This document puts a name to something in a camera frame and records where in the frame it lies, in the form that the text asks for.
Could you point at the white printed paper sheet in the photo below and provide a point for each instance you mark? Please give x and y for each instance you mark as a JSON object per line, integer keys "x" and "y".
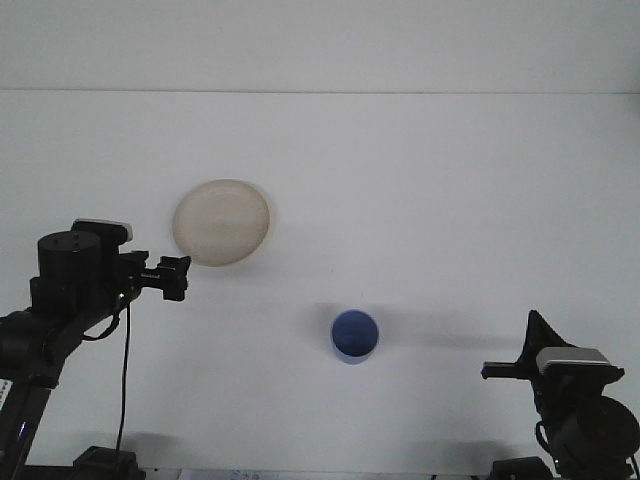
{"x": 240, "y": 474}

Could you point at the pale round plate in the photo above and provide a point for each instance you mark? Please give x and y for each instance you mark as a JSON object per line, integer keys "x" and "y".
{"x": 222, "y": 222}

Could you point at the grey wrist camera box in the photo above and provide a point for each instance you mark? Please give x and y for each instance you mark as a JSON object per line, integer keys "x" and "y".
{"x": 112, "y": 229}
{"x": 572, "y": 357}

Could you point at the pale blue cup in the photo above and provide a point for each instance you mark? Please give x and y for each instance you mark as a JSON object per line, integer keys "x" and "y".
{"x": 355, "y": 335}

